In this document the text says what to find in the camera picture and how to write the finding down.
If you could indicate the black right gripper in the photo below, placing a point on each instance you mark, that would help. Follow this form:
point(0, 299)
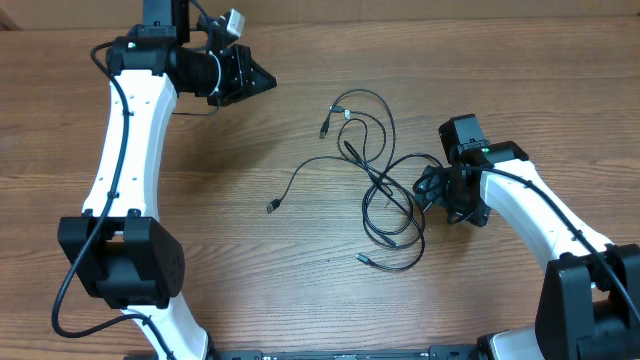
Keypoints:
point(430, 191)

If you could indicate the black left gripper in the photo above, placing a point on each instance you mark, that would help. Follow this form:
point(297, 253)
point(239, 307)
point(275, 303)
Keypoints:
point(244, 68)

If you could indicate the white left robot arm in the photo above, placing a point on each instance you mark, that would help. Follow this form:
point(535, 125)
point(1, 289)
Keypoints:
point(117, 247)

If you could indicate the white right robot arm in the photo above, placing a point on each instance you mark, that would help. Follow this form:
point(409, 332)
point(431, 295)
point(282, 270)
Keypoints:
point(589, 302)

